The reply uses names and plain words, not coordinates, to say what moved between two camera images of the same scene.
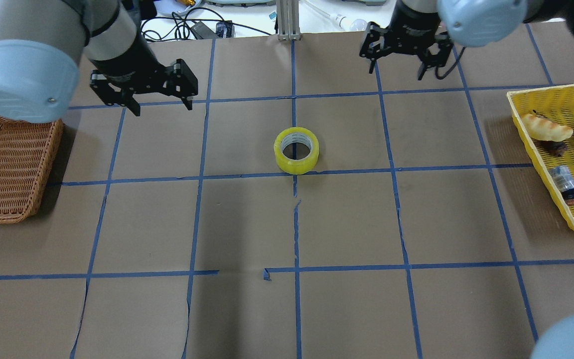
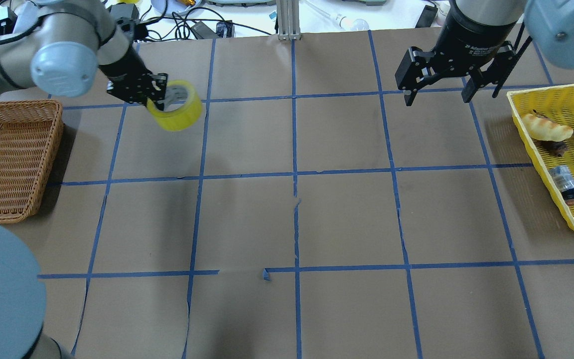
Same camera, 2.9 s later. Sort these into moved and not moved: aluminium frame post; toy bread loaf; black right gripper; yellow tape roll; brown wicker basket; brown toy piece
Moved: black right gripper; yellow tape roll
Not moved: toy bread loaf; brown wicker basket; brown toy piece; aluminium frame post
